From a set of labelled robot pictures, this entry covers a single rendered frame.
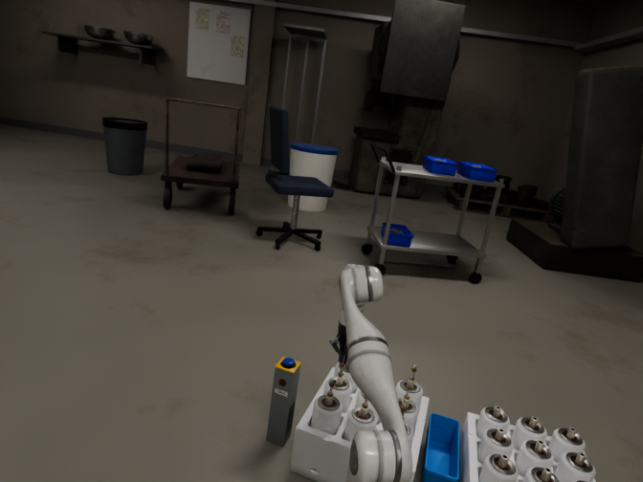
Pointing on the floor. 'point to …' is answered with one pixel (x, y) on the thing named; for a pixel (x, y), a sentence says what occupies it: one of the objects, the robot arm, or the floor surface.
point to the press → (407, 91)
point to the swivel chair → (298, 185)
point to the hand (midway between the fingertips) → (343, 358)
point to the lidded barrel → (300, 163)
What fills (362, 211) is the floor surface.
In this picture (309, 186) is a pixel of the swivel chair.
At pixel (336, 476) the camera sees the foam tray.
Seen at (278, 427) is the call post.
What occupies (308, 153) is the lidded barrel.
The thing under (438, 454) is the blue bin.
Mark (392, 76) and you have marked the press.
